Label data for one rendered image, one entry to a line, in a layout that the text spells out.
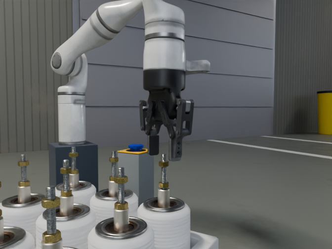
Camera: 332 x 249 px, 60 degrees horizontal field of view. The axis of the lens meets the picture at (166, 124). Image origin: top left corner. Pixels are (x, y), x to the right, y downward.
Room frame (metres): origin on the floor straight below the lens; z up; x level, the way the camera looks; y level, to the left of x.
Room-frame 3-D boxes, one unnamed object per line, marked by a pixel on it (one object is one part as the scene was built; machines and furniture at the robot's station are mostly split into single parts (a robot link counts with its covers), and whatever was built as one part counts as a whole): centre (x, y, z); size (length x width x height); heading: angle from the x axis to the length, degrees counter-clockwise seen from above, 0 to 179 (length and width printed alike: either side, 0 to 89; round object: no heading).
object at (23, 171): (0.53, 0.27, 0.30); 0.01 x 0.01 x 0.08
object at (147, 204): (0.51, 0.00, 0.25); 0.08 x 0.08 x 0.01
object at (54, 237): (0.31, 0.13, 0.29); 0.02 x 0.02 x 0.01; 40
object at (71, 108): (1.02, 0.33, 0.39); 0.09 x 0.09 x 0.17; 31
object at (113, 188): (0.57, 0.10, 0.26); 0.02 x 0.02 x 0.03
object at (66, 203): (0.47, 0.17, 0.26); 0.02 x 0.02 x 0.03
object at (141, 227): (0.41, 0.07, 0.25); 0.08 x 0.08 x 0.01
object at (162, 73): (0.51, 0.00, 0.45); 0.08 x 0.08 x 0.09
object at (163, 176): (0.51, 0.00, 0.31); 0.01 x 0.01 x 0.08
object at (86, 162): (1.02, 0.33, 0.15); 0.14 x 0.14 x 0.30; 31
